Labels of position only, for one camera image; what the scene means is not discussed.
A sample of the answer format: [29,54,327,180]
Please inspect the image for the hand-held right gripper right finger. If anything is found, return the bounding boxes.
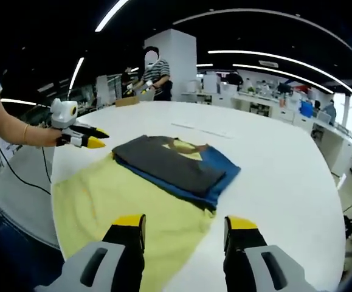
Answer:
[223,215,322,292]

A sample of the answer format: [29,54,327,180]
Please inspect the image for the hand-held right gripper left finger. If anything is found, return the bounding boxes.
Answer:
[34,214,148,292]

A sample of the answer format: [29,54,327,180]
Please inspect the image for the yellow blue grey garment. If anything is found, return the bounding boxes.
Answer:
[51,134,242,292]

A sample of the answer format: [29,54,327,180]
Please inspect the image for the person's left hand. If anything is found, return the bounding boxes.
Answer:
[28,126,64,148]

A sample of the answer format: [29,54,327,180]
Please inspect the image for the white partition panel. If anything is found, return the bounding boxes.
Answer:
[95,74,109,108]

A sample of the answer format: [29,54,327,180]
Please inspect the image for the ceiling light strip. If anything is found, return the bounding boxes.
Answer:
[95,0,131,33]
[68,57,86,92]
[0,97,38,107]

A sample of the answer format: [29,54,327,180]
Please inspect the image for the brown cardboard box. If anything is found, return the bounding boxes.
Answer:
[114,96,140,108]

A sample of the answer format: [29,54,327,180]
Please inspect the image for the person's dark blue trousers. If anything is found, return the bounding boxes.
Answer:
[0,197,66,292]

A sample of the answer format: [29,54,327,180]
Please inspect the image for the white square pillar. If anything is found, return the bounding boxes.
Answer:
[143,29,198,103]

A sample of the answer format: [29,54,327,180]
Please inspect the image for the white counter with cabinets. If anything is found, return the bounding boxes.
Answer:
[180,88,352,183]

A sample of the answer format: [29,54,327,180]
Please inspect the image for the blue storage box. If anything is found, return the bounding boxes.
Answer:
[300,100,316,117]

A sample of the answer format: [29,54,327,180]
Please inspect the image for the long curved ceiling light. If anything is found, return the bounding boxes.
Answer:
[207,50,335,94]
[232,63,352,98]

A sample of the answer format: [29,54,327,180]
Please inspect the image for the black cable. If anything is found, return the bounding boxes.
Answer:
[41,146,53,185]
[0,126,52,196]

